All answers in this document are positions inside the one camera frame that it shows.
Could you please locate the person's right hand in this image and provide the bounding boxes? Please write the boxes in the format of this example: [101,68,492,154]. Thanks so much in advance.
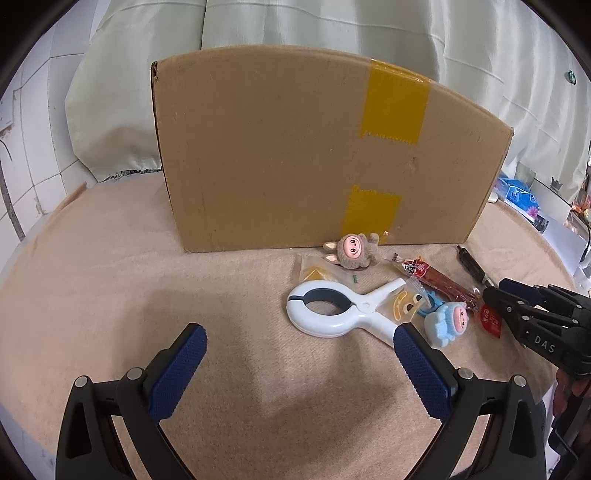
[551,367,576,417]

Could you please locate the grey wall conduit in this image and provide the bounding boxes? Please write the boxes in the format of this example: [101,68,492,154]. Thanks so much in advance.
[0,138,25,241]

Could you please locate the blue plush pig toy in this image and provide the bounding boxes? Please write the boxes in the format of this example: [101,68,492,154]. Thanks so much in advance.
[418,290,472,347]

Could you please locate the white box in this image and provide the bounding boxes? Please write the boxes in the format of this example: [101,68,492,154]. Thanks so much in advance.
[531,178,583,269]

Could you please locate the black pen tool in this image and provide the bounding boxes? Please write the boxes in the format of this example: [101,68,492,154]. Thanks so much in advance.
[455,244,497,288]

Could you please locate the red sausage packet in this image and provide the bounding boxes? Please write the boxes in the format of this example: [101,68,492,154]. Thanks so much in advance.
[392,253,483,311]

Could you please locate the large white plastic clip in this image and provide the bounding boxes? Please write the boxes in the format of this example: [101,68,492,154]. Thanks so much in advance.
[286,278,411,344]

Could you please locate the small red snack packet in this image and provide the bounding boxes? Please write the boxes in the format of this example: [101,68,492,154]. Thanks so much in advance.
[478,302,505,339]

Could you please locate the clear packet yellow snack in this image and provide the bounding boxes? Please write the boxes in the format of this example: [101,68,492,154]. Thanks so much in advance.
[295,253,358,283]
[392,287,428,324]

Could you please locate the beige tablecloth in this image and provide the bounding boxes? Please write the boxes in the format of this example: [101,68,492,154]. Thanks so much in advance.
[0,178,591,480]

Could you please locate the brown plush pig toy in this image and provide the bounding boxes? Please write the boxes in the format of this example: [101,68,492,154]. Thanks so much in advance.
[323,232,382,268]

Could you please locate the pale green curtain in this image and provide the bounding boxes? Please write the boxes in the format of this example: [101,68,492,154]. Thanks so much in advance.
[65,0,591,204]

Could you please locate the brown cardboard box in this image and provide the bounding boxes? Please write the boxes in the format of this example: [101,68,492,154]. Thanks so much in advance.
[151,45,515,254]

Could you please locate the blue tissue pack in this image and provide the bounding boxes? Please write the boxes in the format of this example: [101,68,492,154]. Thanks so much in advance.
[501,178,539,217]

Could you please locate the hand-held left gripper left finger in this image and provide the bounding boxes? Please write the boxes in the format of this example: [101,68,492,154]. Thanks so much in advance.
[55,323,208,480]

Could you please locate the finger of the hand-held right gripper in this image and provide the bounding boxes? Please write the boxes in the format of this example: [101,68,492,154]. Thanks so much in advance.
[482,287,575,328]
[501,278,591,315]

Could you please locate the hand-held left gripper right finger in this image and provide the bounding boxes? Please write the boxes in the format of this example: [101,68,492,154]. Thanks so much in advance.
[393,322,548,480]

